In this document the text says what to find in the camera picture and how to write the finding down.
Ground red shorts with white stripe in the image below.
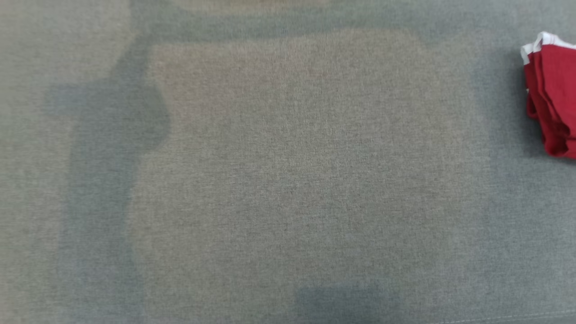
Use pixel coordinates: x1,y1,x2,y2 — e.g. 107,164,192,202
521,31,576,159

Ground grey fabric sofa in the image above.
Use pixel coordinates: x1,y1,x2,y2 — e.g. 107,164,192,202
0,0,576,324

